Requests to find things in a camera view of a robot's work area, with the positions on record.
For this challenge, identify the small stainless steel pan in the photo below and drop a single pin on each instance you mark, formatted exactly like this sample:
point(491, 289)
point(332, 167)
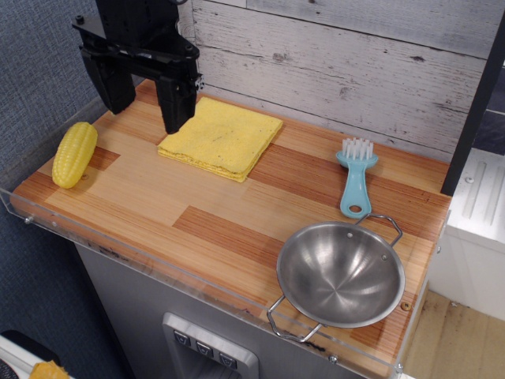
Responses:
point(339, 275)

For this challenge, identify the silver dispenser button panel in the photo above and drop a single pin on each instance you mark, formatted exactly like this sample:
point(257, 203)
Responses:
point(199, 353)

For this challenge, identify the black vertical post right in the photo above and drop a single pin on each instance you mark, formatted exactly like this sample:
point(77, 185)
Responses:
point(477, 109)

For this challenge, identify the yellow object bottom left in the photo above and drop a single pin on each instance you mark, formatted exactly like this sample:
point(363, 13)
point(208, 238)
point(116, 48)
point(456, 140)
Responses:
point(48, 370)

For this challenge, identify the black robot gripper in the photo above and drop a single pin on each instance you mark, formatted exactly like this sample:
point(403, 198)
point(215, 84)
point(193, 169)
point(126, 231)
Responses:
point(145, 34)

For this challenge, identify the yellow plastic corn cob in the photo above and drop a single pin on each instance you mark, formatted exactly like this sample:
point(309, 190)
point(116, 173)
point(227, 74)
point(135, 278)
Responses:
point(74, 154)

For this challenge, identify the folded yellow cloth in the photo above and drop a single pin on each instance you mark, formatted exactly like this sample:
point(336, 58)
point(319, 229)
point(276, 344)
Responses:
point(222, 138)

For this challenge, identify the grey toy fridge cabinet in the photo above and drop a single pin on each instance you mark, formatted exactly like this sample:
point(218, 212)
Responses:
point(135, 304)

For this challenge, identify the white toy sink unit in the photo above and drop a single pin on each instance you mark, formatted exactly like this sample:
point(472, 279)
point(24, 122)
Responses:
point(468, 265)

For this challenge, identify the clear acrylic table guard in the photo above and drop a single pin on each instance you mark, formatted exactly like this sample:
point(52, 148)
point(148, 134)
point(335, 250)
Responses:
point(219, 239)

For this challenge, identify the light blue scrub brush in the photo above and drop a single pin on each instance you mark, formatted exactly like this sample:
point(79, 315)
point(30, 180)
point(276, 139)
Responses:
point(357, 156)

